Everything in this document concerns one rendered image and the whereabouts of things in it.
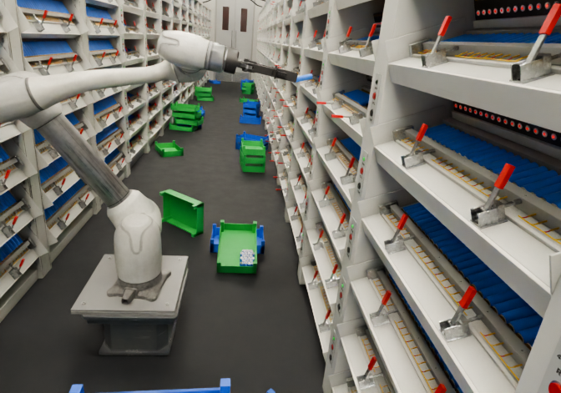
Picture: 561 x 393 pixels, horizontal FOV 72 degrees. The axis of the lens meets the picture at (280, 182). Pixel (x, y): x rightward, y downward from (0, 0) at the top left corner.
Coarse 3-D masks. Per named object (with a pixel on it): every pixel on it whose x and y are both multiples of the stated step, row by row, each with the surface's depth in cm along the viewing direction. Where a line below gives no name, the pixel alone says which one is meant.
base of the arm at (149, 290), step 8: (160, 272) 145; (168, 272) 152; (120, 280) 139; (152, 280) 141; (160, 280) 145; (112, 288) 140; (120, 288) 140; (128, 288) 138; (136, 288) 138; (144, 288) 139; (152, 288) 141; (160, 288) 145; (112, 296) 139; (120, 296) 139; (128, 296) 135; (136, 296) 138; (144, 296) 138; (152, 296) 138; (128, 304) 135
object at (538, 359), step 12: (552, 300) 41; (552, 312) 41; (552, 324) 41; (540, 336) 42; (552, 336) 41; (540, 348) 42; (552, 348) 41; (528, 360) 44; (540, 360) 42; (528, 372) 44; (540, 372) 42; (528, 384) 43
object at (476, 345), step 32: (384, 224) 98; (416, 224) 91; (384, 256) 88; (416, 256) 82; (448, 256) 78; (416, 288) 74; (448, 288) 72; (480, 288) 68; (448, 320) 63; (480, 320) 63; (512, 320) 60; (448, 352) 60; (480, 352) 58; (512, 352) 55; (480, 384) 54; (512, 384) 52
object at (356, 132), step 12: (348, 84) 161; (360, 84) 161; (324, 96) 162; (324, 108) 161; (336, 120) 139; (348, 120) 126; (360, 120) 105; (348, 132) 124; (360, 132) 111; (360, 144) 113
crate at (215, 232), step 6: (216, 228) 232; (216, 234) 233; (258, 234) 236; (210, 240) 212; (216, 240) 227; (258, 240) 231; (264, 240) 216; (210, 246) 214; (216, 246) 214; (258, 246) 216; (264, 246) 217; (216, 252) 215; (258, 252) 218
